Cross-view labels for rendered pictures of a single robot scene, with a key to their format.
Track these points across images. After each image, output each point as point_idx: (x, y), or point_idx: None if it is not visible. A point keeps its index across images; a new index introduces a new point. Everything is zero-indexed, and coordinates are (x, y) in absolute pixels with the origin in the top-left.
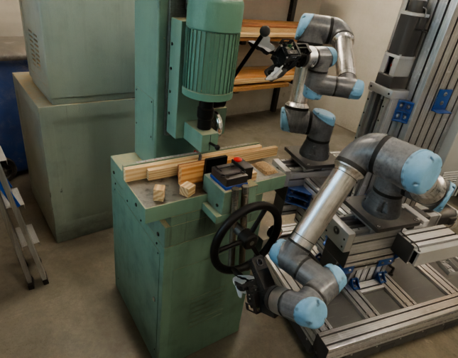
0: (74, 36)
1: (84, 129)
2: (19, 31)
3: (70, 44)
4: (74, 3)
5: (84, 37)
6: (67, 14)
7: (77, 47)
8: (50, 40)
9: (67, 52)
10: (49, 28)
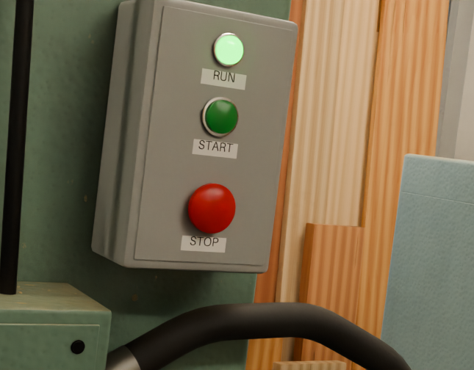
0: (458, 316)
1: None
2: None
3: (442, 339)
4: None
5: None
6: (455, 238)
7: (458, 356)
8: (398, 311)
9: (428, 365)
10: (403, 274)
